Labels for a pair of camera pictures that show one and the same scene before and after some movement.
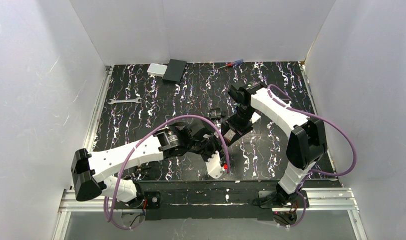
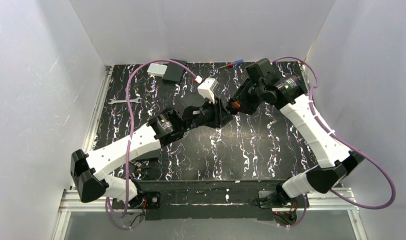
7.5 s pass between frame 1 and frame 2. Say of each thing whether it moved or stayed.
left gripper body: moved
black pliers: stayed
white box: stayed
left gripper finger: moved
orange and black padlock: moved
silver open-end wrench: stayed
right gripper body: moved
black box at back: stayed
